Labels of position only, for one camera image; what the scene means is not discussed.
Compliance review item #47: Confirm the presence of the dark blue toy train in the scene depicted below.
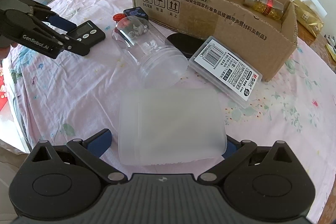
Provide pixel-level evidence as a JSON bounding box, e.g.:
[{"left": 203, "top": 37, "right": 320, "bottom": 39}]
[{"left": 112, "top": 7, "right": 149, "bottom": 23}]

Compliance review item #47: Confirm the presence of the frosted plastic container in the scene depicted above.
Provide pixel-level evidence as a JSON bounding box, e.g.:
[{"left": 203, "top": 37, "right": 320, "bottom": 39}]
[{"left": 118, "top": 89, "right": 227, "bottom": 166}]

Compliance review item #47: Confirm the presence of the clear labelled card case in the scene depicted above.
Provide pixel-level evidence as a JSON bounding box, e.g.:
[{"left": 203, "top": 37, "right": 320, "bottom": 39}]
[{"left": 189, "top": 36, "right": 263, "bottom": 109}]

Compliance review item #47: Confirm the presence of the black jar lid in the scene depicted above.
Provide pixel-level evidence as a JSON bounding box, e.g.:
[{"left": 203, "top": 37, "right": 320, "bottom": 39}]
[{"left": 167, "top": 33, "right": 205, "bottom": 59}]

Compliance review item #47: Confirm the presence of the jar of gold capsules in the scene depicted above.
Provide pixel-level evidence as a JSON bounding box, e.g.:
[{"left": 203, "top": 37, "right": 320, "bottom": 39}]
[{"left": 244, "top": 0, "right": 284, "bottom": 20}]

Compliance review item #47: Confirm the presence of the clear plastic jar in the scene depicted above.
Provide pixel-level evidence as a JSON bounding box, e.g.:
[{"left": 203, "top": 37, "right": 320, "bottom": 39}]
[{"left": 112, "top": 16, "right": 188, "bottom": 89}]

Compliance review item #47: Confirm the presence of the pink floral tablecloth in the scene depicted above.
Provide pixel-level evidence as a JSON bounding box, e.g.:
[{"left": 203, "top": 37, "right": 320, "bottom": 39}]
[{"left": 3, "top": 0, "right": 335, "bottom": 222}]

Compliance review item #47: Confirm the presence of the open cardboard box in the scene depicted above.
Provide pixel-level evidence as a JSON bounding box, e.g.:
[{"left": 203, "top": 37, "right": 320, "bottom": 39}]
[{"left": 132, "top": 0, "right": 297, "bottom": 81}]

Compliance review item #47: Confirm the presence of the gold tissue pack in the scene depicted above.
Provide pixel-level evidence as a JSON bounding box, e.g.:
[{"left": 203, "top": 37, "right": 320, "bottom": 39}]
[{"left": 292, "top": 0, "right": 327, "bottom": 38}]

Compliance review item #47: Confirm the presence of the black digital timer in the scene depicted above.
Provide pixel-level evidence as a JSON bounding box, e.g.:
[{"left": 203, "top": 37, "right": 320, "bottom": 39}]
[{"left": 66, "top": 20, "right": 106, "bottom": 48}]

